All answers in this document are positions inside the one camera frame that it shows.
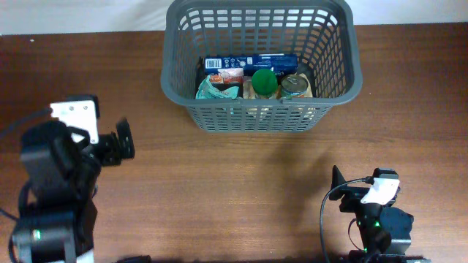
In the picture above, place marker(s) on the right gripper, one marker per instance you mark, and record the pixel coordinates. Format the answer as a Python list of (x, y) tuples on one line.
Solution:
[(354, 196)]

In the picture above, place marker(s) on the teal snack packet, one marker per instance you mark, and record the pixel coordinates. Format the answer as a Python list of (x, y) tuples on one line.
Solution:
[(213, 92)]

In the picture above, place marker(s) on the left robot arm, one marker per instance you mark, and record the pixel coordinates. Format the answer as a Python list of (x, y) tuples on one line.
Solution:
[(56, 210)]

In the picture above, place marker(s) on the green lid jar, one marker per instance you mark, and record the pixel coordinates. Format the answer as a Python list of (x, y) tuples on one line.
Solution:
[(265, 84)]

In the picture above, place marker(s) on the small tin can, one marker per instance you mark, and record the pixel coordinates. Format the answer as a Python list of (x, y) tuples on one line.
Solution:
[(294, 86)]

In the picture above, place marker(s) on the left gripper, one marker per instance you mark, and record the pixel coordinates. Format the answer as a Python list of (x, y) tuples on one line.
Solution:
[(109, 143)]

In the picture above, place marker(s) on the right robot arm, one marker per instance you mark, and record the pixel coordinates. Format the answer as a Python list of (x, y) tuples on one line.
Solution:
[(384, 229)]

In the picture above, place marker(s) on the tan paper pouch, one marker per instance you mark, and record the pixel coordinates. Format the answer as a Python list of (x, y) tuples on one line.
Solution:
[(249, 93)]

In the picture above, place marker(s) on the grey plastic basket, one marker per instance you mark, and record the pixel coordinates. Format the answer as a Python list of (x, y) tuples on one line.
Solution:
[(320, 32)]

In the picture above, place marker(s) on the blue cardboard box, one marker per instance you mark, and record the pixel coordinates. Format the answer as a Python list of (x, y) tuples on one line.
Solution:
[(281, 64)]

